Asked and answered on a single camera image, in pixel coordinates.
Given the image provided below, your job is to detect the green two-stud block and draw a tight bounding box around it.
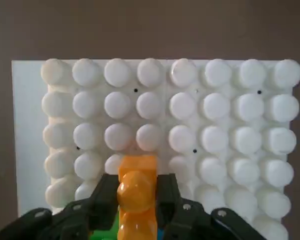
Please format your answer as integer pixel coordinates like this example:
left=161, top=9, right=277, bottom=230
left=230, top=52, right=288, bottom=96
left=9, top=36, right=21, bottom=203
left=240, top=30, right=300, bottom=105
left=89, top=217, right=121, bottom=240

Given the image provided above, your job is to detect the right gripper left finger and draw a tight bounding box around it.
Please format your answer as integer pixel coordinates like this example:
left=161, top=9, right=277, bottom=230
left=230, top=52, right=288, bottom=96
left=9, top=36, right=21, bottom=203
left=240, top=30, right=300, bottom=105
left=0, top=173, right=120, bottom=240

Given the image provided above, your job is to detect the orange two-stud block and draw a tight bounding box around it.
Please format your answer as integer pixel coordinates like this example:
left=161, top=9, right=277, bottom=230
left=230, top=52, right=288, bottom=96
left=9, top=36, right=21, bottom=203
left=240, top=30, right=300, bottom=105
left=116, top=154, right=158, bottom=240

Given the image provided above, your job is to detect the white flat board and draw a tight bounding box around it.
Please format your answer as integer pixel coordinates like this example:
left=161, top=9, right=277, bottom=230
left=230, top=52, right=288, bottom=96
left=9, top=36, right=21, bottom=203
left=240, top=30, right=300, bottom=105
left=11, top=59, right=300, bottom=240

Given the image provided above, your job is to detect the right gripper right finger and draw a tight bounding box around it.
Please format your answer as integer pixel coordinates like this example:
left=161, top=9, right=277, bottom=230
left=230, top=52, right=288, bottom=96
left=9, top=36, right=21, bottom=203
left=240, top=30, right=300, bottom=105
left=156, top=172, right=268, bottom=240

